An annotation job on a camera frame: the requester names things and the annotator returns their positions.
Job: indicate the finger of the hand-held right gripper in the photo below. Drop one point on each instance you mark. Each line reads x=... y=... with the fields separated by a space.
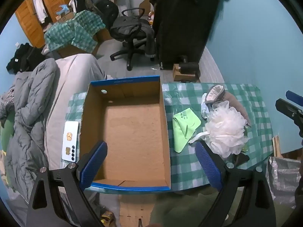
x=285 y=107
x=292 y=96

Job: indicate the yellow snack packet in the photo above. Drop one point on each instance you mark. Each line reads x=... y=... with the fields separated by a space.
x=107 y=217

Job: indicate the black cylinder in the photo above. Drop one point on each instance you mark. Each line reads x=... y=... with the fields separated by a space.
x=189 y=66

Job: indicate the silvery plastic bag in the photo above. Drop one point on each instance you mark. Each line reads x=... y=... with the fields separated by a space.
x=281 y=179

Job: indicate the beige mattress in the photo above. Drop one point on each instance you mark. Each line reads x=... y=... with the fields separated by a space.
x=71 y=75

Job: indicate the pile of black clothes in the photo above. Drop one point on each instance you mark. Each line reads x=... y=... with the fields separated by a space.
x=23 y=56

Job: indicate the light green cloth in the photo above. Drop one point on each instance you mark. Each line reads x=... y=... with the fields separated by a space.
x=182 y=132

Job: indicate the grey quilted blanket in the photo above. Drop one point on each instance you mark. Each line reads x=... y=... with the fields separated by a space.
x=28 y=111

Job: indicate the black soft item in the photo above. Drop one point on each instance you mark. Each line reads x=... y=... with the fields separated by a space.
x=241 y=159

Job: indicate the striped cloth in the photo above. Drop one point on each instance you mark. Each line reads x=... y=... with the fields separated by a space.
x=6 y=99

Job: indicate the white blue-striped sock bundle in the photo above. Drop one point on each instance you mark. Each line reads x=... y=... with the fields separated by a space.
x=204 y=110

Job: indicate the blue-rimmed cardboard box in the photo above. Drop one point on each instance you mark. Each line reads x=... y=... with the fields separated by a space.
x=132 y=134

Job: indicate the green bubble mesh pad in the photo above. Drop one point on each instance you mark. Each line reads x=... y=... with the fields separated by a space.
x=246 y=146

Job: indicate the wooden wardrobe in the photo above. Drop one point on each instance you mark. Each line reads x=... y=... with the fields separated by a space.
x=27 y=21

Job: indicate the dark jacket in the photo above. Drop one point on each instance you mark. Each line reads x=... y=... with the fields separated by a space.
x=127 y=27

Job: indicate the large cardboard box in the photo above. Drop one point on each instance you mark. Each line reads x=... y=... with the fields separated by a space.
x=101 y=34

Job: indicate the black office chair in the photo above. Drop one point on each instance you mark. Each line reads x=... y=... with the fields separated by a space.
x=130 y=52

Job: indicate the green checked tablecloth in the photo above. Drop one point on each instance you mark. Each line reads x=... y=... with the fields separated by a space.
x=189 y=170

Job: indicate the olive green cloth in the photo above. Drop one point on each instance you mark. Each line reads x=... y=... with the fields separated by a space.
x=180 y=210

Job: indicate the wooden plank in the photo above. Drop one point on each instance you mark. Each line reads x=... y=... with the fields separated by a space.
x=276 y=146

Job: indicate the white hanging shirt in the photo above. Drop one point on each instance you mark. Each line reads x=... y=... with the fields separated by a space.
x=40 y=7

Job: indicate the small cardboard box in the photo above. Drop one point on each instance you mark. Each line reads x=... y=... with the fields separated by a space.
x=66 y=16

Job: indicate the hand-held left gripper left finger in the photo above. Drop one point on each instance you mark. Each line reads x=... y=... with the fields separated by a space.
x=93 y=165

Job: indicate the white smartphone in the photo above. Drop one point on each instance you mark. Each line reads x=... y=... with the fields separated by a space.
x=69 y=144

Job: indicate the green checked cloth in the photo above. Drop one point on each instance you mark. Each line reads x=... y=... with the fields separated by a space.
x=68 y=33

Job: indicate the flat cardboard sheet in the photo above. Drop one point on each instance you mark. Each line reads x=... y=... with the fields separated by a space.
x=135 y=210

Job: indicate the black cabinet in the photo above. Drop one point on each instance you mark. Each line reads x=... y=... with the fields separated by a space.
x=182 y=23

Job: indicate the white mesh bath pouf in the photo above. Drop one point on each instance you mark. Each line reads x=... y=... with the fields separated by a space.
x=224 y=127

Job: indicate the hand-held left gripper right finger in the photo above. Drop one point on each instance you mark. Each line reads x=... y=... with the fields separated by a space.
x=208 y=165

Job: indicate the grey brown slipper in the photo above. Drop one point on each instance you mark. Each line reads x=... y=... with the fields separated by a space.
x=236 y=101

